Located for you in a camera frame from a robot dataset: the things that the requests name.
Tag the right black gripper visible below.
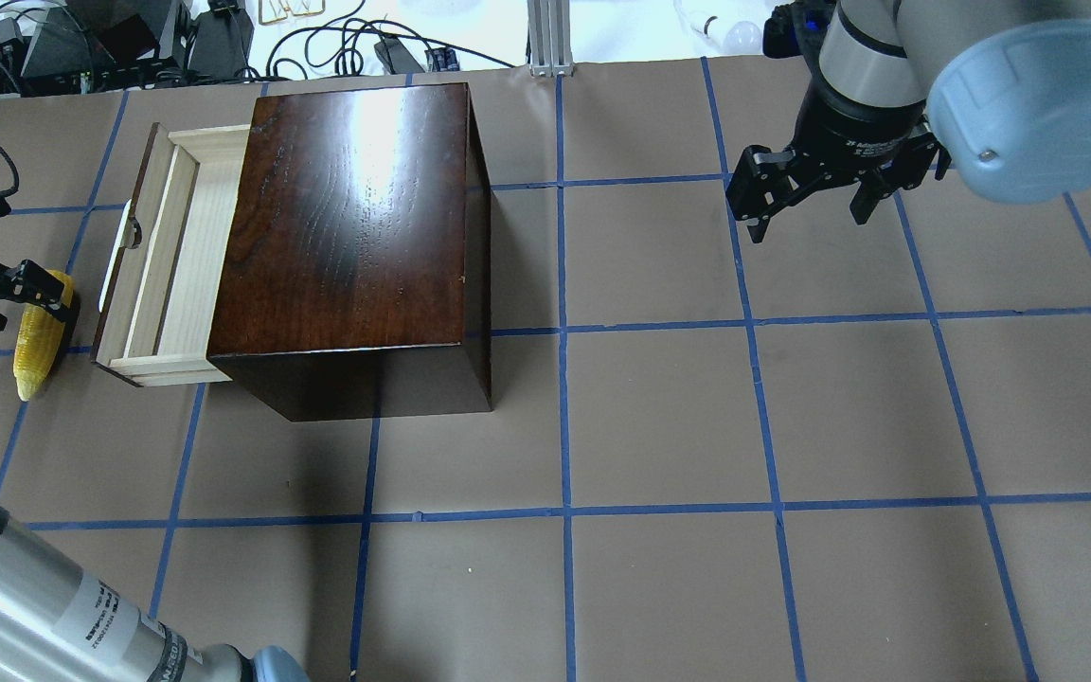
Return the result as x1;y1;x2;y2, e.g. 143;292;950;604
724;81;945;244

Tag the yellow corn cob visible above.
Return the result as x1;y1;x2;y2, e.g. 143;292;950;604
12;270;77;403

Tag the light wooden drawer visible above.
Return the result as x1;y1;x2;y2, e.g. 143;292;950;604
91;124;250;386

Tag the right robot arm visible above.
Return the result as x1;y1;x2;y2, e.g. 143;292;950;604
724;1;1091;242

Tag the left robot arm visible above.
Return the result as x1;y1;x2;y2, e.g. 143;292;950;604
0;125;307;681

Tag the dark wooden drawer cabinet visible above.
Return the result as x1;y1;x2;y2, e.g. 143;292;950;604
206;82;492;422

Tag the white light bulb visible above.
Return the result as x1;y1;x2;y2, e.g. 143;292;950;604
672;1;771;56

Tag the black power adapter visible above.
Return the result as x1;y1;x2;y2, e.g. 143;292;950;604
373;34;427;75

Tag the aluminium frame post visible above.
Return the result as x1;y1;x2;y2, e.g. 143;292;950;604
527;0;573;77

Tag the gold wire rack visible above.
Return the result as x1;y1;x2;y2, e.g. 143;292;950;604
257;0;326;27

